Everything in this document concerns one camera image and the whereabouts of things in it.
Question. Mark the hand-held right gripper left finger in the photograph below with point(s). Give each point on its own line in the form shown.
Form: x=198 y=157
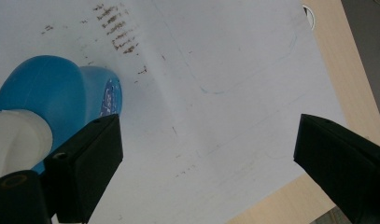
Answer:
x=85 y=161

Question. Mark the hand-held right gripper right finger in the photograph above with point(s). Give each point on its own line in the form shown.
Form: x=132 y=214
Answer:
x=343 y=161

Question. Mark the white table grommet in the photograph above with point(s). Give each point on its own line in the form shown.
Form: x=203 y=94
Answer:
x=312 y=18

